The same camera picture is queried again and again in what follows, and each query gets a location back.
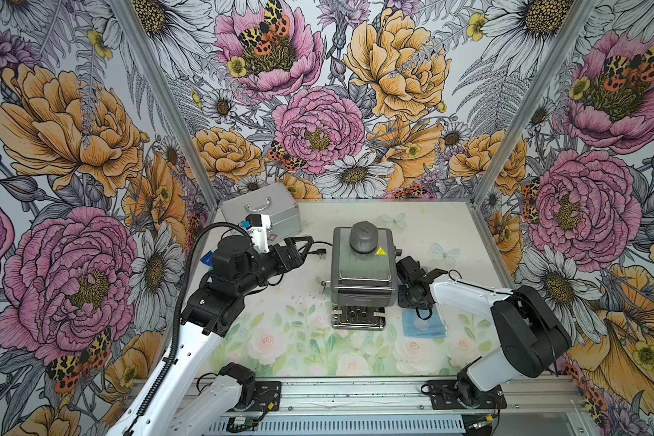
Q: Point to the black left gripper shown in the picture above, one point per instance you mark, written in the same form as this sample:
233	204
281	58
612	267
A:
285	266

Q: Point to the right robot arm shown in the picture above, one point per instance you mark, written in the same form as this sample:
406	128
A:
531	337

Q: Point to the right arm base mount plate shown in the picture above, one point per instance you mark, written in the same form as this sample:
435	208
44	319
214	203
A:
449	394

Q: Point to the grey coffee machine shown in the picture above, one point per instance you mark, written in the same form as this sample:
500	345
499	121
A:
363	280

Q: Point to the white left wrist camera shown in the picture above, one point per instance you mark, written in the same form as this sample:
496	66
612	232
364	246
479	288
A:
258	226

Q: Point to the blue bottle with green cap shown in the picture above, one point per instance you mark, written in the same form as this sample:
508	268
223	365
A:
207	259

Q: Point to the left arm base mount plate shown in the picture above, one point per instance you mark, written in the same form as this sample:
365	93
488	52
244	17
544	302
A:
266	396

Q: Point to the white vented cable duct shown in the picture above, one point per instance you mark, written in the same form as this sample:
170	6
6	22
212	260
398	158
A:
442	424

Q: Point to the silver metal case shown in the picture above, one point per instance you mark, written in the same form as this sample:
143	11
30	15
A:
276	202

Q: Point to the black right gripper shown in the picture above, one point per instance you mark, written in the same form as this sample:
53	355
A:
402	302

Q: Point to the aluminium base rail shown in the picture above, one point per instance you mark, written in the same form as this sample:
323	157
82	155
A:
348	396

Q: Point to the blue patterned cleaning cloth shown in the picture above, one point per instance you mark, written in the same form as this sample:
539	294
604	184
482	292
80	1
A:
423	324

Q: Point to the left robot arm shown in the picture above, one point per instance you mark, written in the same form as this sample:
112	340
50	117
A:
241	263

